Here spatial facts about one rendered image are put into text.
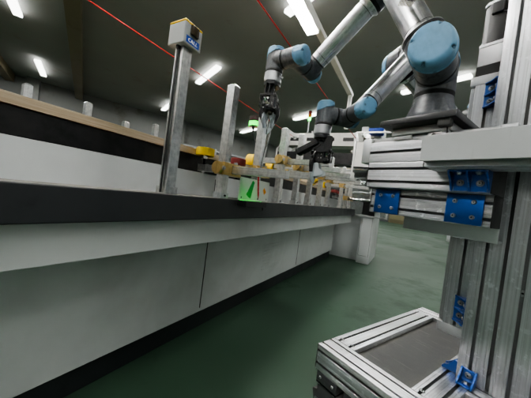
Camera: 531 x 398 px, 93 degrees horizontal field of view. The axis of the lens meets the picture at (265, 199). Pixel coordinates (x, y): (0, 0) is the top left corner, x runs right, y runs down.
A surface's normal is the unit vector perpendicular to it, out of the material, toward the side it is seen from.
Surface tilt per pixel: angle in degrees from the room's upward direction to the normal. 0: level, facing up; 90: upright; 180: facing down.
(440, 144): 90
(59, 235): 90
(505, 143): 90
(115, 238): 90
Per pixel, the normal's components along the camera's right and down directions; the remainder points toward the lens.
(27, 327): 0.86, 0.12
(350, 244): -0.49, -0.05
